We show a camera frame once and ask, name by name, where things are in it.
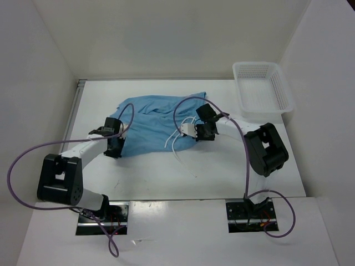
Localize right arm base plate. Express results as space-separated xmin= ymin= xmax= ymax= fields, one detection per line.
xmin=225 ymin=198 xmax=279 ymax=233

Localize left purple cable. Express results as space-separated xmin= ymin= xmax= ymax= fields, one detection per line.
xmin=7 ymin=103 xmax=136 ymax=257

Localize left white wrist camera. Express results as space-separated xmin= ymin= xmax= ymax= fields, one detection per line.
xmin=120 ymin=123 xmax=129 ymax=139

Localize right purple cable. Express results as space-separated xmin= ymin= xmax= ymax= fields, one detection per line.
xmin=172 ymin=96 xmax=296 ymax=238

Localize purple cable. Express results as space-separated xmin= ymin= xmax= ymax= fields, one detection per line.
xmin=7 ymin=103 xmax=136 ymax=257
xmin=172 ymin=96 xmax=296 ymax=238

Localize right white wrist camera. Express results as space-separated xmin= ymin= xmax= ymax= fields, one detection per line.
xmin=180 ymin=123 xmax=197 ymax=139

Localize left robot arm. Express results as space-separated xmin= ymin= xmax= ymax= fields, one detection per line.
xmin=37 ymin=117 xmax=129 ymax=222

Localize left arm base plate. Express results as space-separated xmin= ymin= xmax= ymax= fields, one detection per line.
xmin=75 ymin=201 xmax=129 ymax=236

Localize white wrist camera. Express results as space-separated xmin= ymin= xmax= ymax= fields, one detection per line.
xmin=120 ymin=123 xmax=129 ymax=139
xmin=180 ymin=123 xmax=197 ymax=139

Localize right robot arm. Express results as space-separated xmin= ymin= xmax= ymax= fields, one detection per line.
xmin=195 ymin=104 xmax=289 ymax=218

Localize light blue shorts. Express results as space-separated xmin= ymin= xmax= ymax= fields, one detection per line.
xmin=111 ymin=91 xmax=207 ymax=157

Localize white plastic basket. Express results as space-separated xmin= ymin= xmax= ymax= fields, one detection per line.
xmin=232 ymin=62 xmax=294 ymax=119

